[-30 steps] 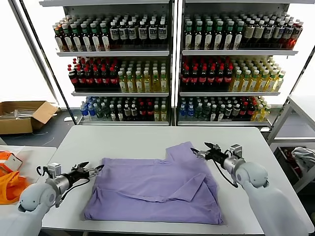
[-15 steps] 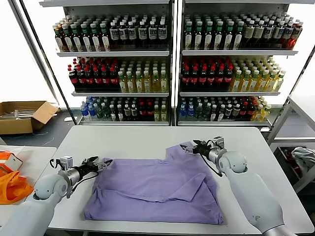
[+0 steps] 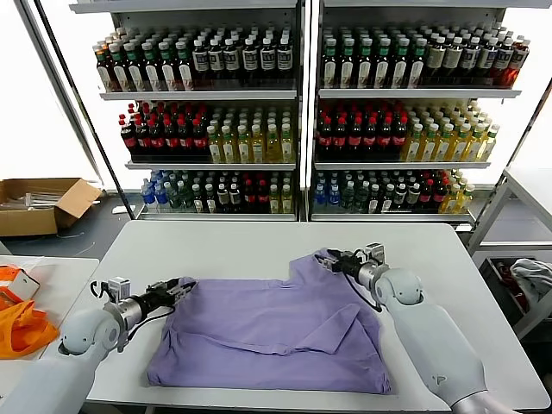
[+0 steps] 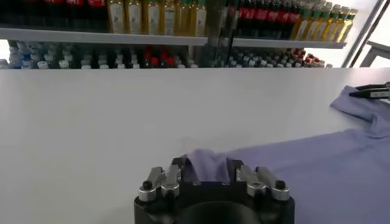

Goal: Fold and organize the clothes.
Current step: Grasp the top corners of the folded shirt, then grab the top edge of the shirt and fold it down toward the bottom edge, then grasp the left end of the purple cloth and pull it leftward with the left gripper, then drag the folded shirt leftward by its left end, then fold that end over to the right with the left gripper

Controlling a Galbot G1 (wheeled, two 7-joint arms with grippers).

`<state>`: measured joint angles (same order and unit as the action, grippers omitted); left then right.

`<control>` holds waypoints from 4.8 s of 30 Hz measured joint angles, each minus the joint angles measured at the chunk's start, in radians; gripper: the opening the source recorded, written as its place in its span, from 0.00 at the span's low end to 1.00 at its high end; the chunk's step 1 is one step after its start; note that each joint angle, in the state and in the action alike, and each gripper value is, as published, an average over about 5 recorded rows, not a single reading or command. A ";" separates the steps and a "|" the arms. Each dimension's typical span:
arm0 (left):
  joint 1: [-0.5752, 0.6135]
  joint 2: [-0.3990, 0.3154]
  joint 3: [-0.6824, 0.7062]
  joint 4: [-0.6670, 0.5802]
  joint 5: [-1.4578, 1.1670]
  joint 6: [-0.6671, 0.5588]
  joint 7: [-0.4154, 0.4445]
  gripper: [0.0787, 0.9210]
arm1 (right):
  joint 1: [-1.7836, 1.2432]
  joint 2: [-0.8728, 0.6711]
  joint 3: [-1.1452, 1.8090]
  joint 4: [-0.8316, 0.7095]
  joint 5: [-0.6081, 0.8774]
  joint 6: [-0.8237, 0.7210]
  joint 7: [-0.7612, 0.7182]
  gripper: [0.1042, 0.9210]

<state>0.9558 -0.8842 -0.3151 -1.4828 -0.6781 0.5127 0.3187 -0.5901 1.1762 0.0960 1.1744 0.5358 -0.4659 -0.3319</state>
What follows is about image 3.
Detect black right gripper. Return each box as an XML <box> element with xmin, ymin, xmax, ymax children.
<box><xmin>317</xmin><ymin>248</ymin><xmax>367</xmax><ymax>278</ymax></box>

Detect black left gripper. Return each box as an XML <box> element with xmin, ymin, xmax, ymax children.
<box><xmin>140</xmin><ymin>278</ymin><xmax>196</xmax><ymax>310</ymax></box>

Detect purple t-shirt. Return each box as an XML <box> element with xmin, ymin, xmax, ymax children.
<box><xmin>146</xmin><ymin>254</ymin><xmax>392</xmax><ymax>396</ymax></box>

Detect white side table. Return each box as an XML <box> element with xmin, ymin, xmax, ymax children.
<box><xmin>0</xmin><ymin>255</ymin><xmax>101</xmax><ymax>414</ymax></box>

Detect orange and white box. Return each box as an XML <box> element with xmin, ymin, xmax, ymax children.
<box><xmin>0</xmin><ymin>265</ymin><xmax>42</xmax><ymax>303</ymax></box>

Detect orange cloth bag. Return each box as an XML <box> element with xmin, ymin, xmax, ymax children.
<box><xmin>0</xmin><ymin>299</ymin><xmax>60</xmax><ymax>360</ymax></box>

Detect white metal rack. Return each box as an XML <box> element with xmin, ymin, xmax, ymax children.
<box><xmin>466</xmin><ymin>166</ymin><xmax>552</xmax><ymax>342</ymax></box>

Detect black storage bin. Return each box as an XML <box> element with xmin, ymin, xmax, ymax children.
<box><xmin>479</xmin><ymin>257</ymin><xmax>534</xmax><ymax>331</ymax></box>

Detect open cardboard box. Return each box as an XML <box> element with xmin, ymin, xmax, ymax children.
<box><xmin>0</xmin><ymin>177</ymin><xmax>104</xmax><ymax>237</ymax></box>

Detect clear plastic packets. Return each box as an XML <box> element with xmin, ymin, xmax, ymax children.
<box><xmin>6</xmin><ymin>188</ymin><xmax>60</xmax><ymax>211</ymax></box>

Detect red cloth item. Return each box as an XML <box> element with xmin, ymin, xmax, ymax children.
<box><xmin>495</xmin><ymin>261</ymin><xmax>530</xmax><ymax>312</ymax></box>

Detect grey metal shelf unit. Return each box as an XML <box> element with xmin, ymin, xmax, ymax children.
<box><xmin>68</xmin><ymin>0</ymin><xmax>310</xmax><ymax>223</ymax></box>
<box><xmin>308</xmin><ymin>0</ymin><xmax>525</xmax><ymax>224</ymax></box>

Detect green-capped dark drink bottle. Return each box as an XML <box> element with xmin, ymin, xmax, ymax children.
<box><xmin>322</xmin><ymin>37</ymin><xmax>340</xmax><ymax>90</ymax></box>
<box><xmin>391</xmin><ymin>37</ymin><xmax>410</xmax><ymax>90</ymax></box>
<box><xmin>141</xmin><ymin>41</ymin><xmax>161</xmax><ymax>92</ymax></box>
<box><xmin>407</xmin><ymin>37</ymin><xmax>427</xmax><ymax>90</ymax></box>
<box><xmin>108</xmin><ymin>41</ymin><xmax>130</xmax><ymax>92</ymax></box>
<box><xmin>174</xmin><ymin>40</ymin><xmax>195</xmax><ymax>91</ymax></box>
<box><xmin>356</xmin><ymin>37</ymin><xmax>374</xmax><ymax>90</ymax></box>
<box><xmin>123</xmin><ymin>41</ymin><xmax>146</xmax><ymax>92</ymax></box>
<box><xmin>157</xmin><ymin>41</ymin><xmax>178</xmax><ymax>91</ymax></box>
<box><xmin>373</xmin><ymin>37</ymin><xmax>392</xmax><ymax>90</ymax></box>
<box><xmin>339</xmin><ymin>37</ymin><xmax>357</xmax><ymax>90</ymax></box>

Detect grey white crumpled cloth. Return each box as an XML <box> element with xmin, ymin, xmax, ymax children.
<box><xmin>510</xmin><ymin>257</ymin><xmax>552</xmax><ymax>312</ymax></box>

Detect dark bottle grey label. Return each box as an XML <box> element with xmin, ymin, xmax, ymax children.
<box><xmin>208</xmin><ymin>38</ymin><xmax>226</xmax><ymax>83</ymax></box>
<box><xmin>426</xmin><ymin>36</ymin><xmax>446</xmax><ymax>85</ymax></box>
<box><xmin>443</xmin><ymin>36</ymin><xmax>463</xmax><ymax>85</ymax></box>
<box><xmin>191</xmin><ymin>38</ymin><xmax>210</xmax><ymax>83</ymax></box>
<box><xmin>259</xmin><ymin>36</ymin><xmax>277</xmax><ymax>81</ymax></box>
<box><xmin>276</xmin><ymin>35</ymin><xmax>294</xmax><ymax>81</ymax></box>
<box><xmin>224</xmin><ymin>38</ymin><xmax>242</xmax><ymax>82</ymax></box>
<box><xmin>460</xmin><ymin>36</ymin><xmax>480</xmax><ymax>85</ymax></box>
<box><xmin>241</xmin><ymin>37</ymin><xmax>260</xmax><ymax>82</ymax></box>
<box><xmin>477</xmin><ymin>37</ymin><xmax>498</xmax><ymax>85</ymax></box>
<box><xmin>493</xmin><ymin>38</ymin><xmax>515</xmax><ymax>86</ymax></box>

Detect orange drink bottle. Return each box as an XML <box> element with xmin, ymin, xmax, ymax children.
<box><xmin>95</xmin><ymin>42</ymin><xmax>114</xmax><ymax>92</ymax></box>

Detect red drink bottle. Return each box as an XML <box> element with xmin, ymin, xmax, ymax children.
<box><xmin>509</xmin><ymin>39</ymin><xmax>531</xmax><ymax>86</ymax></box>

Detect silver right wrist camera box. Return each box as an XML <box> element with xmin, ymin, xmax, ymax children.
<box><xmin>364</xmin><ymin>243</ymin><xmax>386</xmax><ymax>265</ymax></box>

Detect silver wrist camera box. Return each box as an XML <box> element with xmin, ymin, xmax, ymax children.
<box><xmin>364</xmin><ymin>243</ymin><xmax>386</xmax><ymax>265</ymax></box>
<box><xmin>107</xmin><ymin>278</ymin><xmax>133</xmax><ymax>302</ymax></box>

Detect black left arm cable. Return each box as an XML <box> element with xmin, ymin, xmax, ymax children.
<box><xmin>115</xmin><ymin>304</ymin><xmax>176</xmax><ymax>353</ymax></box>

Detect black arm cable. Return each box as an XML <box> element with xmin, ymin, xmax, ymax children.
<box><xmin>115</xmin><ymin>304</ymin><xmax>176</xmax><ymax>353</ymax></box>
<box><xmin>343</xmin><ymin>273</ymin><xmax>384</xmax><ymax>314</ymax></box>

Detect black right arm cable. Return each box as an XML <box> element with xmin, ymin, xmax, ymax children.
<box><xmin>343</xmin><ymin>273</ymin><xmax>384</xmax><ymax>314</ymax></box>

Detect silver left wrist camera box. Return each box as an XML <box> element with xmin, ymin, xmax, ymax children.
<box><xmin>107</xmin><ymin>278</ymin><xmax>133</xmax><ymax>302</ymax></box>

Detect black frame pole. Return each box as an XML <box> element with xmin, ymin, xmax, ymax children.
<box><xmin>33</xmin><ymin>0</ymin><xmax>135</xmax><ymax>216</ymax></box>
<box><xmin>500</xmin><ymin>80</ymin><xmax>552</xmax><ymax>174</ymax></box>

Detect white frame beam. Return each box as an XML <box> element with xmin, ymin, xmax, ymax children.
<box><xmin>12</xmin><ymin>0</ymin><xmax>104</xmax><ymax>185</ymax></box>

